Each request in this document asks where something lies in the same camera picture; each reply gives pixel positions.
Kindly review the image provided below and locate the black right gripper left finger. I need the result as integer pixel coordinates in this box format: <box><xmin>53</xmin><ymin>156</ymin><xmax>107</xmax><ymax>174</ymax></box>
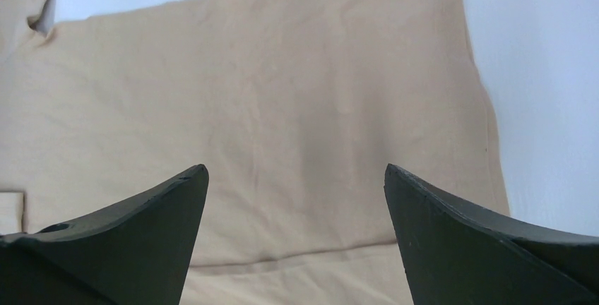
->
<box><xmin>1</xmin><ymin>165</ymin><xmax>209</xmax><ymax>304</ymax></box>

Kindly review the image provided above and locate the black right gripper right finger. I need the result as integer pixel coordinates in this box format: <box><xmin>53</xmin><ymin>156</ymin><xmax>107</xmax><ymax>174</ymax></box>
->
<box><xmin>384</xmin><ymin>164</ymin><xmax>598</xmax><ymax>304</ymax></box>

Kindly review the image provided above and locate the beige t-shirt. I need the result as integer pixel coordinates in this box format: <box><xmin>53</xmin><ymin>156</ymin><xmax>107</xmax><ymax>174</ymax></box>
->
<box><xmin>1</xmin><ymin>0</ymin><xmax>509</xmax><ymax>304</ymax></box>

